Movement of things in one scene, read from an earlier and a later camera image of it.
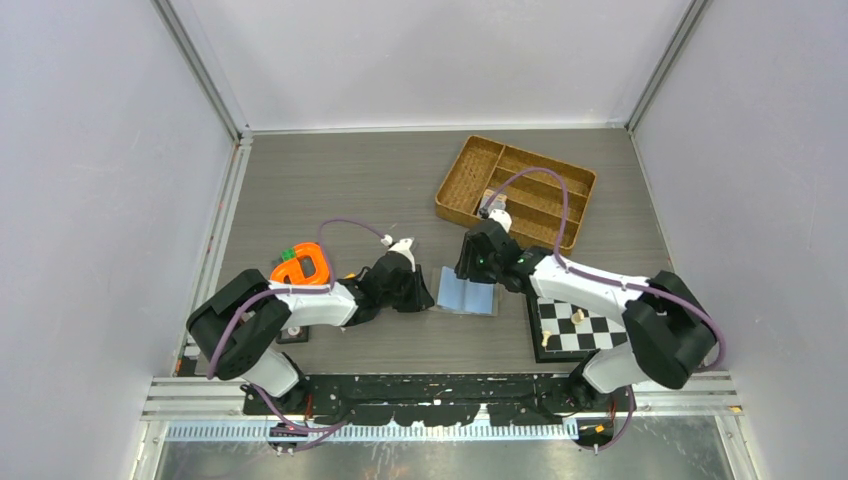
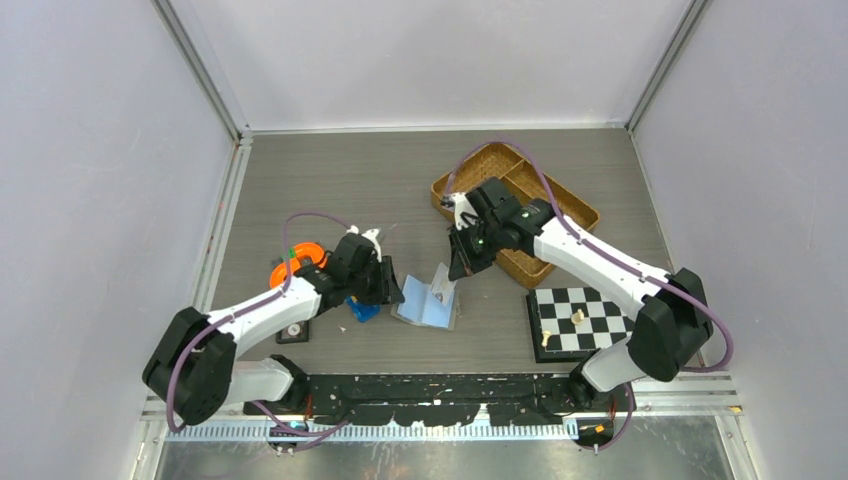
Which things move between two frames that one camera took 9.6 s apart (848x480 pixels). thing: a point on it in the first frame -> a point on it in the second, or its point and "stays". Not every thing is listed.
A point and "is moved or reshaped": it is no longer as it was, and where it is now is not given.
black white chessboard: x=564 y=332 stays
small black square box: x=299 y=334 stays
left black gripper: x=420 y=298 -> x=387 y=290
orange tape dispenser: x=293 y=267 stays
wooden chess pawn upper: x=577 y=317 stays
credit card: x=498 y=203 is moved or reshaped
